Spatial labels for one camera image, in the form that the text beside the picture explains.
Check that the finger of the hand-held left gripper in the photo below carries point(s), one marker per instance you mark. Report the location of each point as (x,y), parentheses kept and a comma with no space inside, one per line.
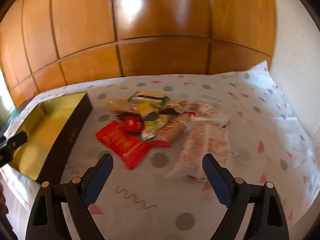
(17,140)

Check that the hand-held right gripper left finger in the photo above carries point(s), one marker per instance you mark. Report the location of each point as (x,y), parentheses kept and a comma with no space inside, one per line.
(98,180)

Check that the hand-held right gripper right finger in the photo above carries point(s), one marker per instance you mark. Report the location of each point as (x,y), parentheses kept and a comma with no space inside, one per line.
(216,180)

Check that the large clear snack packet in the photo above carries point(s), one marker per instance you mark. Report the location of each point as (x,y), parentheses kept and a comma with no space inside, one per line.
(202,142)

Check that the large red snack packet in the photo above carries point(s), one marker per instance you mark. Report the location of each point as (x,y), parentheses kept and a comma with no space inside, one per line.
(120,140)

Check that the black box gold interior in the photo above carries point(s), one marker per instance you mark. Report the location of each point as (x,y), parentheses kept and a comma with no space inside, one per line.
(72,130)

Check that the window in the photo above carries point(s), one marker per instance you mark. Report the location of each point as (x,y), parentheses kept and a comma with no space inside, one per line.
(3,97)

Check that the patterned white cloth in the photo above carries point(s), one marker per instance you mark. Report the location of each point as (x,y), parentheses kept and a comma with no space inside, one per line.
(250,130)

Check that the small red snack packet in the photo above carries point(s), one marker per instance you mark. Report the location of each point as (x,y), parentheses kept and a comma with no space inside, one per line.
(130,124)

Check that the red white biscuit packet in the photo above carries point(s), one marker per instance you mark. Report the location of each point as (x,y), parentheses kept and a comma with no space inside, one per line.
(170,130)

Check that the white pink print snack packet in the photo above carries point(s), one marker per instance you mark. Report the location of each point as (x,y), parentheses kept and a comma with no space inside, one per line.
(203,108)

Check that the yellow green silver snack packet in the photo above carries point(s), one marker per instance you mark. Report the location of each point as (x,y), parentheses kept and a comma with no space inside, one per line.
(151,122)

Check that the clear orange snack packet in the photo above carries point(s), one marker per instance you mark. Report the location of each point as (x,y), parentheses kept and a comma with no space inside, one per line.
(120,105)

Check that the cracker sandwich packet green ends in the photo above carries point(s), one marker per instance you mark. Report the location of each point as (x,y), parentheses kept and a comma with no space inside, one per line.
(147,96)

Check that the wooden wardrobe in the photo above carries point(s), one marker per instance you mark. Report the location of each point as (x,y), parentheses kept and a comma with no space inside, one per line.
(162,55)

